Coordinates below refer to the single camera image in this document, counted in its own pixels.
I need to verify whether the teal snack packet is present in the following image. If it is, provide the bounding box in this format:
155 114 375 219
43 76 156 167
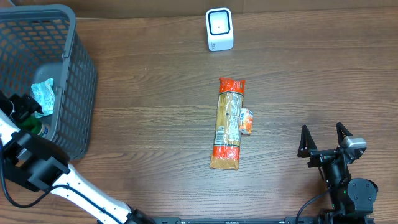
31 78 55 118

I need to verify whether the small orange snack packet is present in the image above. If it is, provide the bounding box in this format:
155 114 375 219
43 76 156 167
238 108 254 135

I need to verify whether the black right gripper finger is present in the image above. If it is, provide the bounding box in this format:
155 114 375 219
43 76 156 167
298 125 317 152
336 122 352 146

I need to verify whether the grey plastic basket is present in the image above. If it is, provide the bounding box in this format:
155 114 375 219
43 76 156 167
1 4 97 160

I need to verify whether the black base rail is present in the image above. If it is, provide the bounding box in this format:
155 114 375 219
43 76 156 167
153 217 326 224

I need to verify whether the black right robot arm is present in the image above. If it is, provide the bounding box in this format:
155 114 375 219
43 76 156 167
294 122 378 223

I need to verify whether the green lid jar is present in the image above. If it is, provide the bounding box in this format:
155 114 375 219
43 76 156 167
19 116 49 138

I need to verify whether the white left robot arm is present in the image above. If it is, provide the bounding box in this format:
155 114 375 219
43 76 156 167
1 95 155 224

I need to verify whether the orange spaghetti package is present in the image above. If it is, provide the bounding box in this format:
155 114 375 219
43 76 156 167
210 78 245 170

